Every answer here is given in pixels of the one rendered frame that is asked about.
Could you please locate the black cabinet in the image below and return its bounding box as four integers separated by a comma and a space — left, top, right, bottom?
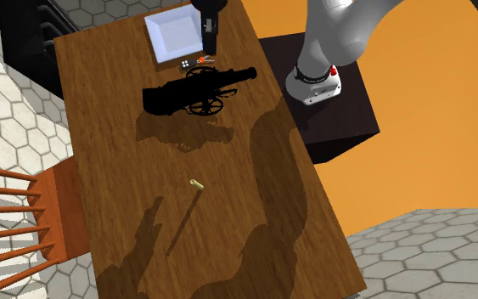
0, 0, 83, 101

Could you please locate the orange wooden chair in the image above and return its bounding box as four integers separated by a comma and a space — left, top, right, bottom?
0, 158, 93, 299

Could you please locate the brown wooden table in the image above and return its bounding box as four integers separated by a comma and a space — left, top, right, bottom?
53, 0, 368, 299

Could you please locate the dark robot stand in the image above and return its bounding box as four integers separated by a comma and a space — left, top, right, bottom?
258, 32, 381, 166

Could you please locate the black key fob with keys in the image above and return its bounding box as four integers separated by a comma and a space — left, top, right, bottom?
180, 54, 217, 71

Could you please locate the black cannon model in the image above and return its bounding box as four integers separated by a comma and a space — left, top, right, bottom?
142, 65, 259, 118

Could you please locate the white square dish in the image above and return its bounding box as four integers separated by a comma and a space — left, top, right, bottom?
143, 3, 206, 65

